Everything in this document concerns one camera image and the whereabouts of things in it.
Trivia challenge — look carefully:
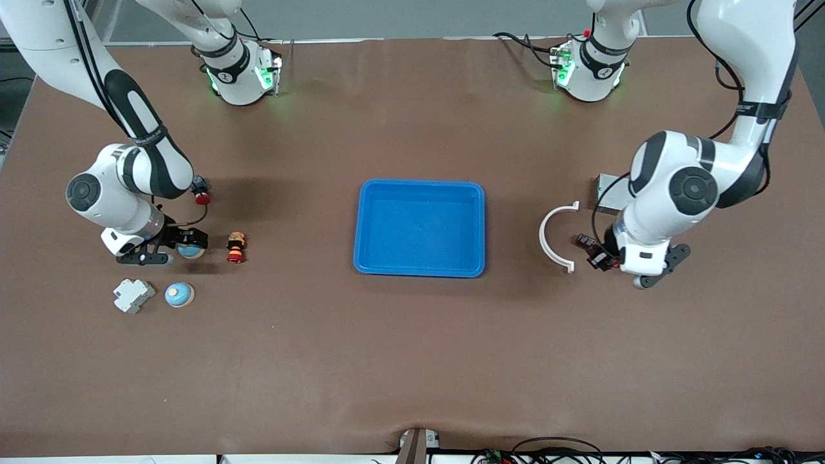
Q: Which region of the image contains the blue plastic tray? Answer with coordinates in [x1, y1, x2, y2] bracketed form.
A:
[353, 179, 486, 279]

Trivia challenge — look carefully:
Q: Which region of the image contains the white circuit breaker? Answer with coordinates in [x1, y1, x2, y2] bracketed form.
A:
[113, 278, 157, 315]

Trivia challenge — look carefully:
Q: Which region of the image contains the white curved plastic clamp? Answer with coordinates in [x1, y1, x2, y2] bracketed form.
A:
[538, 201, 580, 274]

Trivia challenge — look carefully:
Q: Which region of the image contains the grey metal power supply box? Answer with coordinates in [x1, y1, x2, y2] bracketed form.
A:
[593, 173, 636, 215]

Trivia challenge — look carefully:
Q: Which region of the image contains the metal table clamp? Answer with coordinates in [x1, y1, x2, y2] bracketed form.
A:
[398, 428, 441, 464]

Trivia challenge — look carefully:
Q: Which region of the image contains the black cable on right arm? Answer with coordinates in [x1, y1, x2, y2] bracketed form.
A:
[61, 0, 211, 226]

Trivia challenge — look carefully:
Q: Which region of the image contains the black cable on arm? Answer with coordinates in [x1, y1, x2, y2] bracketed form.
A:
[592, 0, 774, 249]
[61, 0, 211, 226]

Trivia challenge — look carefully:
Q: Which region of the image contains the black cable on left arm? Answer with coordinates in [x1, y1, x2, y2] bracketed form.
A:
[592, 0, 774, 249]

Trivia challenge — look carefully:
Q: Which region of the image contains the black looped cable bundle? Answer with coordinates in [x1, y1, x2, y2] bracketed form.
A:
[472, 437, 607, 464]

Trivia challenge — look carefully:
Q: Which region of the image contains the black cable at arm base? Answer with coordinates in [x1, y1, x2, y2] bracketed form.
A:
[493, 31, 561, 68]

